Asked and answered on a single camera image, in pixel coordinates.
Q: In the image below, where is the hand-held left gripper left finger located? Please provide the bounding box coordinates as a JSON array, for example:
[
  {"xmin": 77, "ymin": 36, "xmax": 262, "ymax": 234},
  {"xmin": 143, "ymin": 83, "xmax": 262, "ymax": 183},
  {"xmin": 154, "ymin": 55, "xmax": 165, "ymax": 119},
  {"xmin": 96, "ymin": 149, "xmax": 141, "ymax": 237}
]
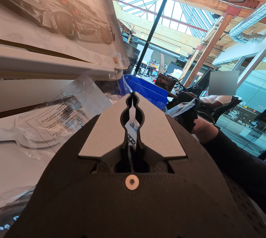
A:
[{"xmin": 78, "ymin": 92, "xmax": 133, "ymax": 173}]

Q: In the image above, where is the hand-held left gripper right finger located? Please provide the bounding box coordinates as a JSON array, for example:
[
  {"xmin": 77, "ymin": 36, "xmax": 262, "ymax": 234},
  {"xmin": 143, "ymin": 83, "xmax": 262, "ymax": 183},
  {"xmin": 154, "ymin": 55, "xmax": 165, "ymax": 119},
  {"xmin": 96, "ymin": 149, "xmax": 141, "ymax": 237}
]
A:
[{"xmin": 133, "ymin": 93, "xmax": 187, "ymax": 173}]

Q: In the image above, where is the lego car set box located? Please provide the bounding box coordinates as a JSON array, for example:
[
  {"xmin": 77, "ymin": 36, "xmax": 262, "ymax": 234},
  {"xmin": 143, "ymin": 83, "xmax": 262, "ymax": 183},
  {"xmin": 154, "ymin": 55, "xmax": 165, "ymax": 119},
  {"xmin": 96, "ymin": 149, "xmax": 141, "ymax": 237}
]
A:
[{"xmin": 155, "ymin": 73, "xmax": 177, "ymax": 92}]

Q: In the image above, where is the pile of clear lego bags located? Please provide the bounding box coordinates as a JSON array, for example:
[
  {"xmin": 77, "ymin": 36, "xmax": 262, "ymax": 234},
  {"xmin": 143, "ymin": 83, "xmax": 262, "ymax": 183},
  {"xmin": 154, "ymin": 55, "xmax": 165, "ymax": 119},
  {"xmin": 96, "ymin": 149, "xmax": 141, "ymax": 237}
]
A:
[{"xmin": 0, "ymin": 72, "xmax": 125, "ymax": 232}]

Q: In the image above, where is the black lego set box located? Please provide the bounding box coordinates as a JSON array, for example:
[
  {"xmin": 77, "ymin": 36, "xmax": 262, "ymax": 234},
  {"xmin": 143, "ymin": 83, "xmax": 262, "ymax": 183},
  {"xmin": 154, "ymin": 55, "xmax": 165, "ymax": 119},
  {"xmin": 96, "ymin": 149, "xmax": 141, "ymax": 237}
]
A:
[{"xmin": 125, "ymin": 41, "xmax": 141, "ymax": 66}]

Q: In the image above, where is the person's right hand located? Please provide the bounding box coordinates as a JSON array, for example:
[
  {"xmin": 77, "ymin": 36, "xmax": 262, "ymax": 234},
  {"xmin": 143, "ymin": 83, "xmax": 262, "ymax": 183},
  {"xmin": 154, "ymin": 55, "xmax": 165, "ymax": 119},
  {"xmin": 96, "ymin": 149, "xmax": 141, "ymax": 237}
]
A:
[{"xmin": 191, "ymin": 116, "xmax": 219, "ymax": 144}]

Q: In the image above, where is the black monitor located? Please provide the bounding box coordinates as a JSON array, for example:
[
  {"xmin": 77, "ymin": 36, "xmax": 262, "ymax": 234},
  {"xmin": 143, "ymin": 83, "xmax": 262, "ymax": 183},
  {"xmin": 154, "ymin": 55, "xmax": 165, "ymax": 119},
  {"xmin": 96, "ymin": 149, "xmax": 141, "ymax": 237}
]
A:
[{"xmin": 195, "ymin": 67, "xmax": 213, "ymax": 95}]

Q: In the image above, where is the blue plastic bin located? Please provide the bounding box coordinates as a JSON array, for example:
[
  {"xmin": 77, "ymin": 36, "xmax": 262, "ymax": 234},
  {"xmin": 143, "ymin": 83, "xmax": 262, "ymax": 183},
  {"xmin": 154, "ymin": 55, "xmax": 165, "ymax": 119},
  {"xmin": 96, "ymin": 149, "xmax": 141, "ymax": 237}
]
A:
[{"xmin": 123, "ymin": 75, "xmax": 169, "ymax": 110}]

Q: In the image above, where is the black mesh office chair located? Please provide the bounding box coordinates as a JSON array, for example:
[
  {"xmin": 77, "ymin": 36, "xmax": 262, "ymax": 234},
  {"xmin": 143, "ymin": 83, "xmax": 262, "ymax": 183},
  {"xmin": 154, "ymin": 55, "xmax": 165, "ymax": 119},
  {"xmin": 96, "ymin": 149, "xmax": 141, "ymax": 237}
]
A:
[{"xmin": 212, "ymin": 96, "xmax": 243, "ymax": 122}]

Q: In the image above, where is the large clear bag white label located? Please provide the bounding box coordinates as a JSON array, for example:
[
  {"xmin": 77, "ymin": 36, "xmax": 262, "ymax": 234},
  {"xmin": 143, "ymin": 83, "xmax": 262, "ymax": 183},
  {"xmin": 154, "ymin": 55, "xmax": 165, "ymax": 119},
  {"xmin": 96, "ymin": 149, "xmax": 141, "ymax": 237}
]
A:
[{"xmin": 12, "ymin": 95, "xmax": 92, "ymax": 153}]

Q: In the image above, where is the wooden desk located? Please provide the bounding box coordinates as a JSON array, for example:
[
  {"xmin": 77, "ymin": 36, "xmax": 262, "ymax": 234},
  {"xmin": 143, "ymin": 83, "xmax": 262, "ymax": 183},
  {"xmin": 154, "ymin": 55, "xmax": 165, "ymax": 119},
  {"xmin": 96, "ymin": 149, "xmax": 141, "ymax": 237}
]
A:
[{"xmin": 143, "ymin": 76, "xmax": 179, "ymax": 98}]

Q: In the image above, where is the whiteboard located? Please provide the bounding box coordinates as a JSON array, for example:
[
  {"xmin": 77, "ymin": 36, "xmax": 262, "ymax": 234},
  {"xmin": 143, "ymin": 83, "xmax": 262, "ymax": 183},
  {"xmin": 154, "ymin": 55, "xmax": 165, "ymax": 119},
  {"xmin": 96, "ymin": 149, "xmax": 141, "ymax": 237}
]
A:
[{"xmin": 137, "ymin": 44, "xmax": 154, "ymax": 64}]

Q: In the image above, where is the white book stand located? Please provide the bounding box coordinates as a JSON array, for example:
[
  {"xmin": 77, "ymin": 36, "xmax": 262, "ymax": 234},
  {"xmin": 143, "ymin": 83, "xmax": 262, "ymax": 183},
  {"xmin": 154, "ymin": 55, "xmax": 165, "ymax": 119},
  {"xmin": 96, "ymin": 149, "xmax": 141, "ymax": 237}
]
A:
[{"xmin": 0, "ymin": 44, "xmax": 118, "ymax": 76}]

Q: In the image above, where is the black pole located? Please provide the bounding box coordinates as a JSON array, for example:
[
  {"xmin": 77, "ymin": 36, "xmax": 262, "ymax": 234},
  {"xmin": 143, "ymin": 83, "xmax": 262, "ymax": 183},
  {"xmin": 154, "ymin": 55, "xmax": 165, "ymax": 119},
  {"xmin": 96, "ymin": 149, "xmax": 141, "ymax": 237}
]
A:
[{"xmin": 133, "ymin": 0, "xmax": 179, "ymax": 77}]

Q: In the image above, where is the white instruction booklet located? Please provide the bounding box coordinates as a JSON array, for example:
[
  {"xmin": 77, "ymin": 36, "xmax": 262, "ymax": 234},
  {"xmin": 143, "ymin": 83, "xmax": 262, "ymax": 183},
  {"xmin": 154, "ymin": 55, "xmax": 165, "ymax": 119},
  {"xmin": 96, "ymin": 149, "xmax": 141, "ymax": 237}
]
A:
[{"xmin": 0, "ymin": 0, "xmax": 131, "ymax": 69}]

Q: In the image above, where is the metal wire page holder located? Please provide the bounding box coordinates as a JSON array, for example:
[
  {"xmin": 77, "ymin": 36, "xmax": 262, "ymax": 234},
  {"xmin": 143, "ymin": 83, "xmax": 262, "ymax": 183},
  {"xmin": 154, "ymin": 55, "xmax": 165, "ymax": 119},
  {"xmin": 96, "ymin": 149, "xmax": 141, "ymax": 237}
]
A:
[{"xmin": 113, "ymin": 67, "xmax": 123, "ymax": 97}]

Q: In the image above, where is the wooden post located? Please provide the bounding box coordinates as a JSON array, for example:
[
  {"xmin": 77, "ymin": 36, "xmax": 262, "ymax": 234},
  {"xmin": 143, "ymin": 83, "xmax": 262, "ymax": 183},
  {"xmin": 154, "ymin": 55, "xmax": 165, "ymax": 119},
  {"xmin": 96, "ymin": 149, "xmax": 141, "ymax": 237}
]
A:
[{"xmin": 183, "ymin": 6, "xmax": 242, "ymax": 88}]

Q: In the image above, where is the silver ventilation duct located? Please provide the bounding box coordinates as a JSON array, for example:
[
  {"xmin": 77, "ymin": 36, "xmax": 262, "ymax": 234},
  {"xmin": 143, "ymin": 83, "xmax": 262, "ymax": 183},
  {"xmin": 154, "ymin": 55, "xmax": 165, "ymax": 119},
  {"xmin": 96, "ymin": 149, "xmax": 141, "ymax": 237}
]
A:
[{"xmin": 229, "ymin": 2, "xmax": 266, "ymax": 45}]

